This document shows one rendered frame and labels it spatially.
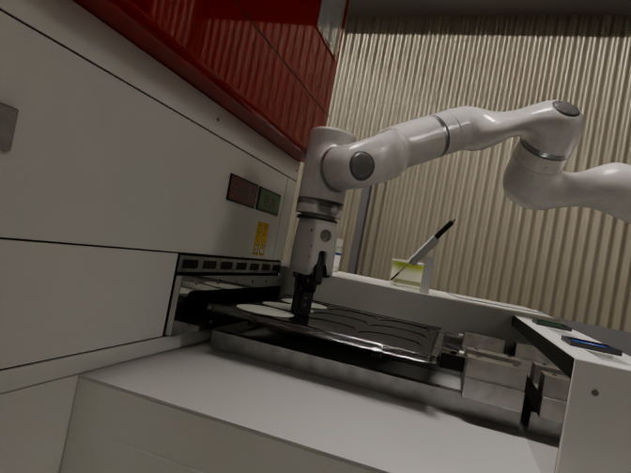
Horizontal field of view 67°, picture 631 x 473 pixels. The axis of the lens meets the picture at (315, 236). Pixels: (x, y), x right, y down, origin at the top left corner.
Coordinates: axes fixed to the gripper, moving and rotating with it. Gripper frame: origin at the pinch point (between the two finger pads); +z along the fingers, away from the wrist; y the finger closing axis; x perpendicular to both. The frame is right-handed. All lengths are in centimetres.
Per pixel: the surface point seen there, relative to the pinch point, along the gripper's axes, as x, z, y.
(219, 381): 17.1, 10.0, -16.3
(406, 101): -113, -105, 159
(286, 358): 4.0, 8.5, -7.1
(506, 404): -18.8, 6.1, -31.6
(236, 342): 11.0, 8.0, -0.9
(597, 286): -193, -17, 80
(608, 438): -13, 3, -50
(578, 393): -10.3, -0.5, -47.4
